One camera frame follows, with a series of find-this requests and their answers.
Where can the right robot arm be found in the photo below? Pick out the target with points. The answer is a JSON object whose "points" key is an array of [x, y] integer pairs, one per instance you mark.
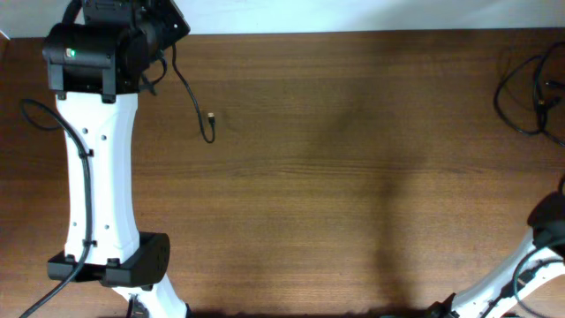
{"points": [[538, 259]]}

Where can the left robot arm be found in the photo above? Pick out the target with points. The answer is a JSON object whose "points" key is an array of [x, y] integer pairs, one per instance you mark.
{"points": [[96, 59]]}

